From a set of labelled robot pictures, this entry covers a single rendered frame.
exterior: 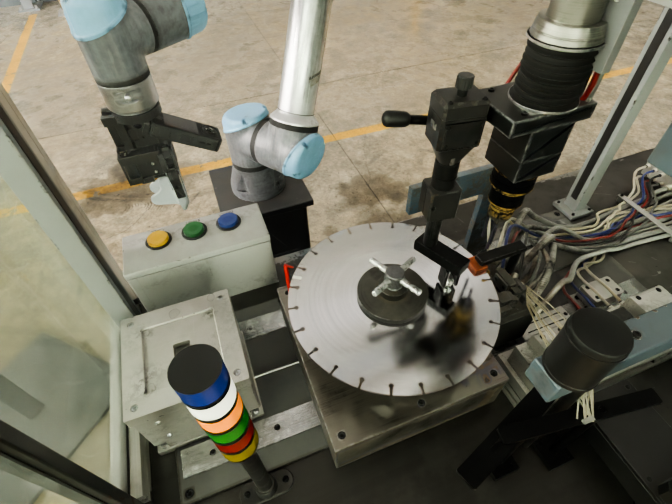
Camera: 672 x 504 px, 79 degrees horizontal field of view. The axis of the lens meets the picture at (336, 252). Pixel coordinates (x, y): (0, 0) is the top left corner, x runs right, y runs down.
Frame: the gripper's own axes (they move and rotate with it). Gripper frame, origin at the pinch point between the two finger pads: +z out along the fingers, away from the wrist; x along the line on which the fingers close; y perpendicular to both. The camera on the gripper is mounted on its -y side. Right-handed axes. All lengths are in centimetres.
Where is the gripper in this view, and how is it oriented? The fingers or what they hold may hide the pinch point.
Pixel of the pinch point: (187, 202)
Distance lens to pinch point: 82.4
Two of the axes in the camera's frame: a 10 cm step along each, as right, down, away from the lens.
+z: 0.2, 6.8, 7.4
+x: 3.6, 6.8, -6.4
